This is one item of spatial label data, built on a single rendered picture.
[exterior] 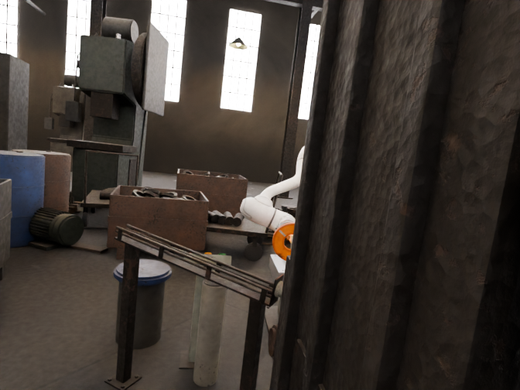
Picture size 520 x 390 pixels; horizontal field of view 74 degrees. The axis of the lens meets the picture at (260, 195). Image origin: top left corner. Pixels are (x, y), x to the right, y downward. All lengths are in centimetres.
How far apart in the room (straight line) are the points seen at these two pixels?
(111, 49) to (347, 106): 556
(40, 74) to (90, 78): 815
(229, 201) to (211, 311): 344
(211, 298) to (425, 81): 144
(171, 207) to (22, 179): 140
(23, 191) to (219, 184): 238
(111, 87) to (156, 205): 295
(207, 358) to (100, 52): 510
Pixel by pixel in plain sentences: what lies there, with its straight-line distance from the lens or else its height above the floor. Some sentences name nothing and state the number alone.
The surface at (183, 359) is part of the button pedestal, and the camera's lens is 211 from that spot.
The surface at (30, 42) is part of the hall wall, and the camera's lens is 1451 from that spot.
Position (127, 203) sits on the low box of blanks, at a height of 55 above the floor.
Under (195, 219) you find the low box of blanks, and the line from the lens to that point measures 349.
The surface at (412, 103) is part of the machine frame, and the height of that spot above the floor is 125.
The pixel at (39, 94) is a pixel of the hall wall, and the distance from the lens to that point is 1417.
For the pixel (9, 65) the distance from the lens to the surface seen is 545.
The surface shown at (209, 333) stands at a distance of 179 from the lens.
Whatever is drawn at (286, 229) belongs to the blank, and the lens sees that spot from 136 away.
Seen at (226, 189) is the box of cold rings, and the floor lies 56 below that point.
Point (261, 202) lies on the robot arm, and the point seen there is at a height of 93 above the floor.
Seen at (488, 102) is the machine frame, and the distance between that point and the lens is 42.
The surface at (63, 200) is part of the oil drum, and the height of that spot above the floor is 36.
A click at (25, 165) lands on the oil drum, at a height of 79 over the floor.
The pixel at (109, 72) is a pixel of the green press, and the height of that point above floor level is 210.
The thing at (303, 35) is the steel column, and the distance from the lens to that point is 978.
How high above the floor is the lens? 117
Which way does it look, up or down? 7 degrees down
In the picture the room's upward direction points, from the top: 7 degrees clockwise
